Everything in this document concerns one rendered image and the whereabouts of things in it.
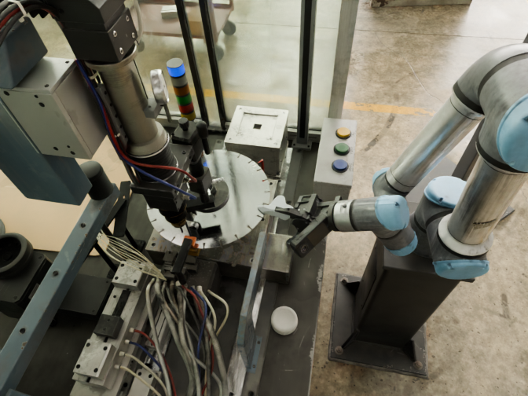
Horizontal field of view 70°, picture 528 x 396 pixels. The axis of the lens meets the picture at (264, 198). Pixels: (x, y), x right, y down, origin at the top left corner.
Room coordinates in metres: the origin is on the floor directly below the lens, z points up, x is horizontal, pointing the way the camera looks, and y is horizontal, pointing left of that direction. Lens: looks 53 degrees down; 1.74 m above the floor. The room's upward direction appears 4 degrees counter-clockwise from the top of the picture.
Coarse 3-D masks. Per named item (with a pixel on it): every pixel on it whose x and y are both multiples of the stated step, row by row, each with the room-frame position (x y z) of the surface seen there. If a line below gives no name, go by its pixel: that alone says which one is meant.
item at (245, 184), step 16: (208, 160) 0.75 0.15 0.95; (224, 160) 0.75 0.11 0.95; (240, 160) 0.74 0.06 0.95; (224, 176) 0.69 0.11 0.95; (240, 176) 0.68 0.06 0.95; (256, 176) 0.68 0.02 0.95; (240, 192) 0.63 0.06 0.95; (256, 192) 0.62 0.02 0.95; (224, 208) 0.58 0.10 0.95; (240, 208) 0.57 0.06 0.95; (256, 208) 0.57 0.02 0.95; (160, 224) 0.54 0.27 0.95; (192, 224) 0.54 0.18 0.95; (208, 224) 0.53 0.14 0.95; (224, 224) 0.53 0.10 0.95; (240, 224) 0.53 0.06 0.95; (256, 224) 0.52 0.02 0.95; (176, 240) 0.49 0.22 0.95; (208, 240) 0.48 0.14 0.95; (224, 240) 0.48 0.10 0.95
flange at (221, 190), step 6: (216, 186) 0.64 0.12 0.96; (222, 186) 0.64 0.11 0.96; (192, 192) 0.63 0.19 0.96; (216, 192) 0.62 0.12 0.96; (222, 192) 0.62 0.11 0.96; (228, 192) 0.62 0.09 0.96; (216, 198) 0.61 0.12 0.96; (222, 198) 0.60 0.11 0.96; (216, 204) 0.59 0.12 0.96; (222, 204) 0.59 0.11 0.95; (204, 210) 0.57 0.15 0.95; (210, 210) 0.57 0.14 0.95
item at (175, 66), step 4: (168, 60) 0.94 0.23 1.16; (172, 60) 0.94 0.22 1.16; (176, 60) 0.94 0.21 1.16; (180, 60) 0.93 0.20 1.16; (168, 64) 0.92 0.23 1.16; (172, 64) 0.92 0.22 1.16; (176, 64) 0.92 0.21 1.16; (180, 64) 0.92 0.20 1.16; (168, 68) 0.91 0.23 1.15; (172, 68) 0.90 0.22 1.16; (176, 68) 0.91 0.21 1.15; (180, 68) 0.91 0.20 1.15; (184, 68) 0.93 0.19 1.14; (172, 72) 0.91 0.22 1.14; (176, 72) 0.90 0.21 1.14; (180, 72) 0.91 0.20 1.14; (184, 72) 0.92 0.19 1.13; (172, 76) 0.91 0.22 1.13; (176, 76) 0.90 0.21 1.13
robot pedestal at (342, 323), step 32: (384, 256) 0.51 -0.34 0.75; (416, 256) 0.50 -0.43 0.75; (352, 288) 0.72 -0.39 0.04; (384, 288) 0.48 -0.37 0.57; (416, 288) 0.46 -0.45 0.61; (448, 288) 0.44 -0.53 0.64; (352, 320) 0.58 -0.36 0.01; (384, 320) 0.47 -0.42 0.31; (416, 320) 0.44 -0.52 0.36; (352, 352) 0.44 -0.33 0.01; (384, 352) 0.43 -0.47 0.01; (416, 352) 0.42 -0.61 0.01
